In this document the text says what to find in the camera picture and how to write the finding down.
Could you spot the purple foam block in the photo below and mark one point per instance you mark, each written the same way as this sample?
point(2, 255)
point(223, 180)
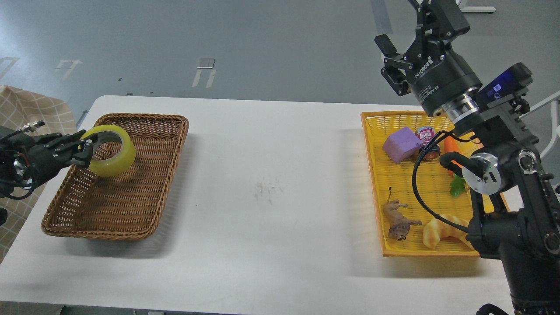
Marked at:
point(401, 145)

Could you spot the yellow plastic basket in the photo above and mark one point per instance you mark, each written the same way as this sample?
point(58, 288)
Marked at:
point(392, 181)

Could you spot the brown wicker basket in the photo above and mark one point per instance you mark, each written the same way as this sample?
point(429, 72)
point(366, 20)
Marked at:
point(128, 206)

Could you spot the toy croissant bread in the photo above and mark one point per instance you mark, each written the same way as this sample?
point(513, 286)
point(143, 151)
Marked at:
point(436, 230)

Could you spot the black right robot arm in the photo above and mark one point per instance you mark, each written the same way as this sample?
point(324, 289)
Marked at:
point(515, 208)

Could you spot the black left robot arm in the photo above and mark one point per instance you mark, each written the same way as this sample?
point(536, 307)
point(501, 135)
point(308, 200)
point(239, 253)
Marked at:
point(27, 162)

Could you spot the yellow tape roll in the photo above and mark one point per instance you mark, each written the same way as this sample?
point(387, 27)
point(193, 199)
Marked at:
point(119, 162)

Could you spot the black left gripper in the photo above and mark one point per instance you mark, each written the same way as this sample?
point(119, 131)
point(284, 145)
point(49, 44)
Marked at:
point(53, 152)

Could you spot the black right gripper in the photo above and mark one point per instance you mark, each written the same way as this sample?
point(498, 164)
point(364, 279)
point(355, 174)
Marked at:
point(440, 75)

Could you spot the beige checkered cloth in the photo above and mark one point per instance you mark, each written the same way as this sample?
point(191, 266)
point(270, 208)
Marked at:
point(18, 107)

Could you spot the orange toy carrot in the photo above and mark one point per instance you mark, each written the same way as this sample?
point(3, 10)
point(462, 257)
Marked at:
point(458, 185)

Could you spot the small pink can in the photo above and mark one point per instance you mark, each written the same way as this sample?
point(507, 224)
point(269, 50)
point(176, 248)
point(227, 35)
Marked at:
point(426, 134)

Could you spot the brown toy lion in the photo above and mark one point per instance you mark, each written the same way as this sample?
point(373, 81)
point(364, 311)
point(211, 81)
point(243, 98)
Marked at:
point(399, 225)

